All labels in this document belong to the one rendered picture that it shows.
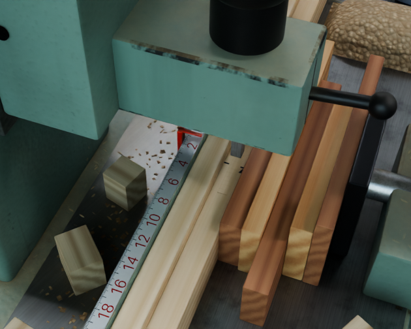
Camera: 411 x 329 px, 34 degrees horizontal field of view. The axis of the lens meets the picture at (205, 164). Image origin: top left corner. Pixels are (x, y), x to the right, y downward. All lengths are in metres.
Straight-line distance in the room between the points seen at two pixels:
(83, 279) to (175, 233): 0.16
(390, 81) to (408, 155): 0.17
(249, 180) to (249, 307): 0.10
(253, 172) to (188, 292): 0.11
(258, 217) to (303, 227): 0.04
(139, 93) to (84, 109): 0.04
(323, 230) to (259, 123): 0.09
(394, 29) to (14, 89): 0.40
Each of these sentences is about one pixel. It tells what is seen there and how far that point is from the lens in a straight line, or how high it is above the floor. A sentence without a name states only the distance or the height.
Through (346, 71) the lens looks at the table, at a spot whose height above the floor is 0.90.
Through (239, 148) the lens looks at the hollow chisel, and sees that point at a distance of 0.54.
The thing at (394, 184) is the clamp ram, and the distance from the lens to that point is 0.54.
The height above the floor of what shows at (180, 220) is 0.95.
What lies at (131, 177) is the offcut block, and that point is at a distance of 0.68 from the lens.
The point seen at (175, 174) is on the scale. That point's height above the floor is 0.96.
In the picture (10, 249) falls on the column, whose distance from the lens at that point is 0.64.
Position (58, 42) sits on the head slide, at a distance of 0.44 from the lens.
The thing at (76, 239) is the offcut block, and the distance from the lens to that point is 0.64.
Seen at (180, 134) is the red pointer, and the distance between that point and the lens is 0.55.
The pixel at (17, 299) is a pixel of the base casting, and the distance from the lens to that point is 0.66.
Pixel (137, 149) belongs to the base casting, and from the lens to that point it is 0.75.
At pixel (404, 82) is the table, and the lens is 0.72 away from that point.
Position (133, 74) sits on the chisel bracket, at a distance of 0.48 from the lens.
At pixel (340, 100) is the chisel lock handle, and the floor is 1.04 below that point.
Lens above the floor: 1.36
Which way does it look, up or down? 49 degrees down
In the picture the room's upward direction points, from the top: 1 degrees clockwise
